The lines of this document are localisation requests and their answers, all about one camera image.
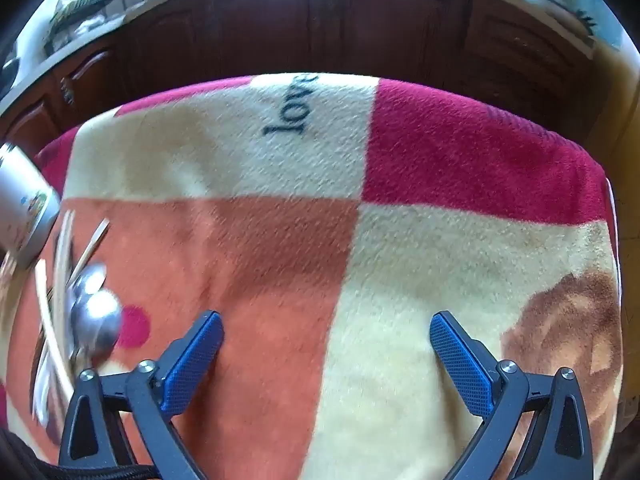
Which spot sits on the wooden chopstick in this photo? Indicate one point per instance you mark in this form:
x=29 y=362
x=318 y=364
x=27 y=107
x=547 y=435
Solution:
x=62 y=270
x=94 y=242
x=47 y=320

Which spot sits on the printed checkered fleece blanket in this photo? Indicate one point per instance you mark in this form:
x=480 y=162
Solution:
x=300 y=240

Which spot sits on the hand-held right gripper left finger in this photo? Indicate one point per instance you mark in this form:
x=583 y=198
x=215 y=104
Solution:
x=195 y=360

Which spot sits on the white printed mug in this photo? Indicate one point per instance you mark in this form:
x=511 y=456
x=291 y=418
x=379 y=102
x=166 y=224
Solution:
x=25 y=200

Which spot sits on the metal spoon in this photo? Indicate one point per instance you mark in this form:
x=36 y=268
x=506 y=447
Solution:
x=97 y=322
x=90 y=280

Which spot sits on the brown wooden base cabinets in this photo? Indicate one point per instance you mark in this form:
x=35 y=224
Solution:
x=350 y=25

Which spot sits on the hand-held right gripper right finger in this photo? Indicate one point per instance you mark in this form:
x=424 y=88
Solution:
x=457 y=360

